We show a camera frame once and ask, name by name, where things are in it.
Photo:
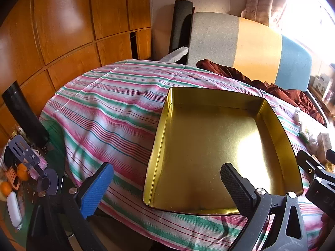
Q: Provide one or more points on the square tin box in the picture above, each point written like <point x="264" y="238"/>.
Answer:
<point x="209" y="141"/>

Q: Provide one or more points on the white carton with blue label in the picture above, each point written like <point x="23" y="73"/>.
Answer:
<point x="323" y="83"/>

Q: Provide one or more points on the black rolled mat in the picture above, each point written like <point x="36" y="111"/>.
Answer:
<point x="180" y="23"/>

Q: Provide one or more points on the orange plastic grater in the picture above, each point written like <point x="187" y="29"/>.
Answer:
<point x="13" y="180"/>

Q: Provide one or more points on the white foam block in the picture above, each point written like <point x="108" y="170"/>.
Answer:
<point x="175" y="55"/>

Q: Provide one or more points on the glass side table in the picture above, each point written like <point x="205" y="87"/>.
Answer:
<point x="56" y="141"/>

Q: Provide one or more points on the wooden wardrobe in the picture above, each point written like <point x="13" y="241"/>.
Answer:
<point x="65" y="26"/>

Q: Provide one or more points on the window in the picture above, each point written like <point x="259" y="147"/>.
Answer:
<point x="308" y="10"/>

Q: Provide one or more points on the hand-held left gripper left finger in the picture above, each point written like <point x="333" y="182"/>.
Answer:
<point x="95" y="190"/>

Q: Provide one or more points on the mandarin orange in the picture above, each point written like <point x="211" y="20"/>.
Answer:
<point x="23" y="172"/>
<point x="5" y="189"/>

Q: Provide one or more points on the tall white box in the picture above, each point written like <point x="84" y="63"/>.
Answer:
<point x="324" y="143"/>

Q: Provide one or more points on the black cylinder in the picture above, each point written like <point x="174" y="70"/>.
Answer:
<point x="23" y="115"/>

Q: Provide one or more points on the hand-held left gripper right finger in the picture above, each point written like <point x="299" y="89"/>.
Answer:
<point x="236" y="185"/>

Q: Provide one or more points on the striped bedsheet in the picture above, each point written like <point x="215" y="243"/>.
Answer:
<point x="104" y="115"/>

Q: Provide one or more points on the grey round disc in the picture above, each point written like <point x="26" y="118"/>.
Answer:
<point x="52" y="180"/>

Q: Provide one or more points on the black spatula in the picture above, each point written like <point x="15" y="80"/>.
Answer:
<point x="22" y="149"/>

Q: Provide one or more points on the maroon cloth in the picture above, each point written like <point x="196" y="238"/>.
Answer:
<point x="282" y="90"/>

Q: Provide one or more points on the grey bed rail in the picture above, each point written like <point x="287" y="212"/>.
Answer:
<point x="318" y="107"/>

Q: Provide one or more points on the beige curtain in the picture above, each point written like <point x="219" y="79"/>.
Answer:
<point x="261" y="2"/>

